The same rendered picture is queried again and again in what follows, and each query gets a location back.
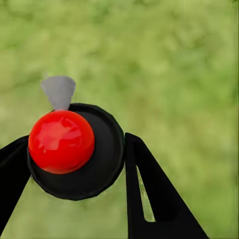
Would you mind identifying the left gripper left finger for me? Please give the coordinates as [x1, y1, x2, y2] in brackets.
[0, 135, 31, 236]

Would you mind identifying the pesticide atomizer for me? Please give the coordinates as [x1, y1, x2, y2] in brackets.
[27, 75, 126, 201]

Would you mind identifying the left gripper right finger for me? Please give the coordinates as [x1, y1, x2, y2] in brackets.
[124, 132, 209, 239]

